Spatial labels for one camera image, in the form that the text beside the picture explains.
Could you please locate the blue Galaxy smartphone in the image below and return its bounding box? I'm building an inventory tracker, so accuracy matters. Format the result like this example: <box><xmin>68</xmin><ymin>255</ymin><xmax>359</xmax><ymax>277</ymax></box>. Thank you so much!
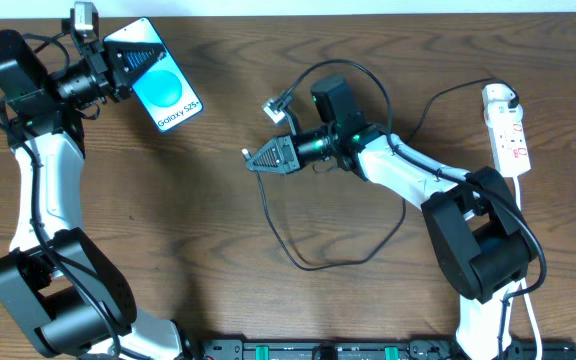
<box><xmin>104</xmin><ymin>18</ymin><xmax>203</xmax><ymax>132</ymax></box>

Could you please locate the white power strip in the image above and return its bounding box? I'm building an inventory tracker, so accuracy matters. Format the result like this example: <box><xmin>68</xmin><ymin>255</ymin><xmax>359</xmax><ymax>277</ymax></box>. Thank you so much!
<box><xmin>489</xmin><ymin>121</ymin><xmax>531</xmax><ymax>178</ymax></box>

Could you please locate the white power strip cord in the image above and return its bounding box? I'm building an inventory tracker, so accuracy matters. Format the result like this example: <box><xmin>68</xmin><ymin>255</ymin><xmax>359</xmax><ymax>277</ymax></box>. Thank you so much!
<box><xmin>511</xmin><ymin>174</ymin><xmax>544</xmax><ymax>360</ymax></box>

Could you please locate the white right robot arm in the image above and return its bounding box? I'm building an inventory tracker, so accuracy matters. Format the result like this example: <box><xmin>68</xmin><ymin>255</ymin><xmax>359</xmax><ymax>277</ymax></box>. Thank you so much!
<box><xmin>242</xmin><ymin>75</ymin><xmax>544</xmax><ymax>359</ymax></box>

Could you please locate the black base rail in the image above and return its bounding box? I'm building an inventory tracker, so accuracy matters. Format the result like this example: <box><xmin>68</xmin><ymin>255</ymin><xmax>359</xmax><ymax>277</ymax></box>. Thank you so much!
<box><xmin>198</xmin><ymin>338</ymin><xmax>576</xmax><ymax>360</ymax></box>

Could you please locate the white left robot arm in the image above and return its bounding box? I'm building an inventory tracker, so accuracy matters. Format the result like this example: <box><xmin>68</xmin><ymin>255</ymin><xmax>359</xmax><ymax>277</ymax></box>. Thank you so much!
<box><xmin>0</xmin><ymin>20</ymin><xmax>193</xmax><ymax>359</ymax></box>

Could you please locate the black USB charging cable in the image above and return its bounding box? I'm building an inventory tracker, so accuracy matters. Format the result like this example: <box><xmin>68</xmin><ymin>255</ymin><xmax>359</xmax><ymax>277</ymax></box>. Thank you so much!
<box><xmin>240</xmin><ymin>77</ymin><xmax>521</xmax><ymax>272</ymax></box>

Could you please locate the white USB charger plug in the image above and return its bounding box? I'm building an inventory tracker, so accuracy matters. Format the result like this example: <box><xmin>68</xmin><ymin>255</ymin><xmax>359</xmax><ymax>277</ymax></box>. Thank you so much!
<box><xmin>482</xmin><ymin>83</ymin><xmax>523</xmax><ymax>128</ymax></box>

